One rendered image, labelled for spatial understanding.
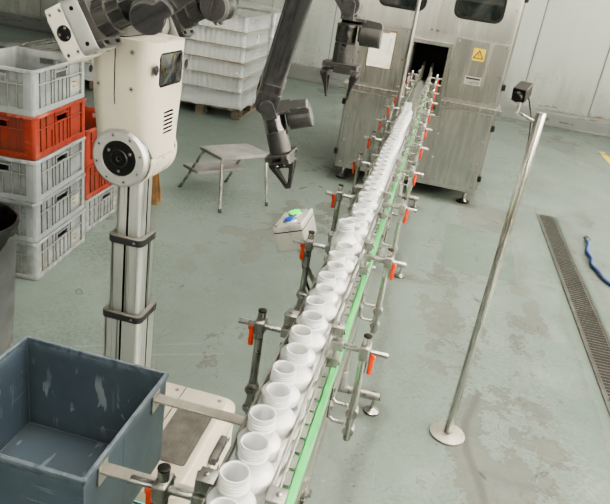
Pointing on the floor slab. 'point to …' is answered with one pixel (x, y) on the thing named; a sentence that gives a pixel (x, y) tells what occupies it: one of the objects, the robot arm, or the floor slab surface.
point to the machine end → (427, 57)
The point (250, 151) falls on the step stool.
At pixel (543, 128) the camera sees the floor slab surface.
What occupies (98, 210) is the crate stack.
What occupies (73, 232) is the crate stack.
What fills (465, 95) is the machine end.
